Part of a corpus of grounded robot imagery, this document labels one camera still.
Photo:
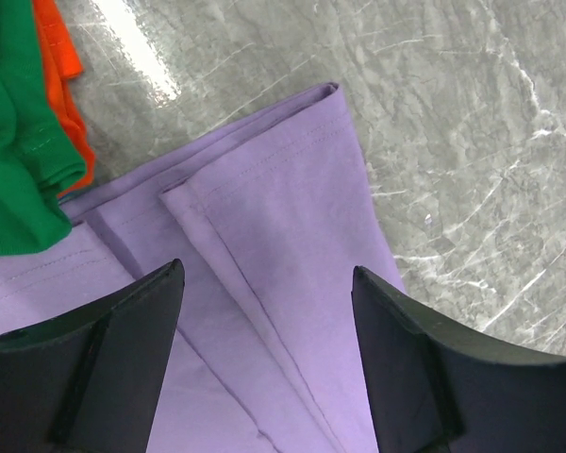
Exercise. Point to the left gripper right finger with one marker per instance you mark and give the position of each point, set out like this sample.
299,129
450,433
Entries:
435,385

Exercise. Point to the orange folded t-shirt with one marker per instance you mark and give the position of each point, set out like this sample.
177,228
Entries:
61,64

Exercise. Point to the blue folded t-shirt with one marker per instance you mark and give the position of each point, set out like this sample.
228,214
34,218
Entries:
70,195

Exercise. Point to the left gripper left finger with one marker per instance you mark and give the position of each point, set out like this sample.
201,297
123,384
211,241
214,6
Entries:
89,380

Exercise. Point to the purple t-shirt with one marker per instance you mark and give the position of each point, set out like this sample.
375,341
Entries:
269,216

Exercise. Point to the green folded t-shirt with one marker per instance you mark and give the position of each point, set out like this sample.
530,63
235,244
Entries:
37,160

